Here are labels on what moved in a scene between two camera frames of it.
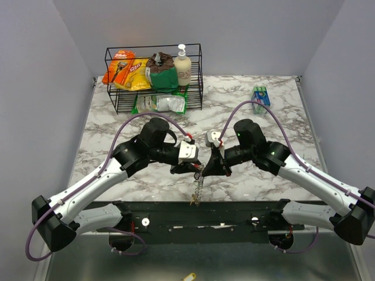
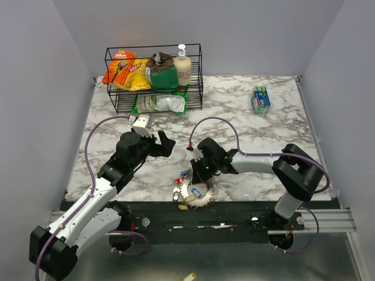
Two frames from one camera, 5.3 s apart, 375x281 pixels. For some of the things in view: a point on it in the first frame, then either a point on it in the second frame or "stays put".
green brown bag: x=161 y=72 stays put
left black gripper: x=184 y=168 -> x=164 y=149
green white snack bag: x=176 y=102 stays put
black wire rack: x=155 y=78 stays put
